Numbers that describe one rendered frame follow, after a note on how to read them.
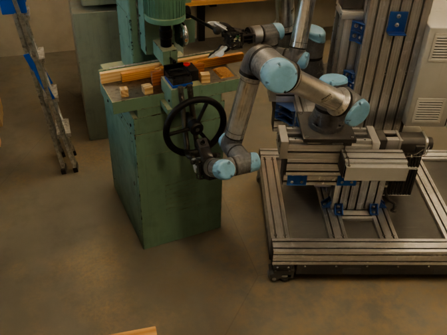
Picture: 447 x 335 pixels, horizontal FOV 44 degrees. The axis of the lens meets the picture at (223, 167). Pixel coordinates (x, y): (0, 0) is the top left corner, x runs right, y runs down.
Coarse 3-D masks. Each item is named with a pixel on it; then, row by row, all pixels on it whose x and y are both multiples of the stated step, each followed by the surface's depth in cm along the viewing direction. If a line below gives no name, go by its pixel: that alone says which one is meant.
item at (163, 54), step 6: (156, 42) 248; (156, 48) 247; (162, 48) 243; (168, 48) 244; (174, 48) 244; (156, 54) 249; (162, 54) 241; (168, 54) 242; (174, 54) 243; (162, 60) 243; (168, 60) 244
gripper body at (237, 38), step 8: (224, 32) 236; (232, 32) 231; (240, 32) 231; (248, 32) 237; (224, 40) 236; (232, 40) 231; (240, 40) 233; (248, 40) 236; (232, 48) 234; (240, 48) 234
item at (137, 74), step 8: (216, 56) 260; (224, 56) 260; (232, 56) 262; (240, 56) 264; (208, 64) 259; (216, 64) 261; (120, 72) 244; (128, 72) 244; (136, 72) 245; (144, 72) 247; (128, 80) 246
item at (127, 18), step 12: (120, 0) 256; (132, 0) 246; (120, 12) 261; (132, 12) 249; (120, 24) 266; (132, 24) 252; (120, 36) 272; (132, 36) 255; (120, 48) 279; (132, 48) 259; (132, 60) 263; (144, 60) 265
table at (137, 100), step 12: (108, 84) 243; (120, 84) 243; (132, 84) 244; (204, 84) 246; (216, 84) 248; (228, 84) 251; (108, 96) 235; (120, 96) 235; (132, 96) 235; (144, 96) 236; (156, 96) 238; (120, 108) 234; (132, 108) 237; (168, 108) 234
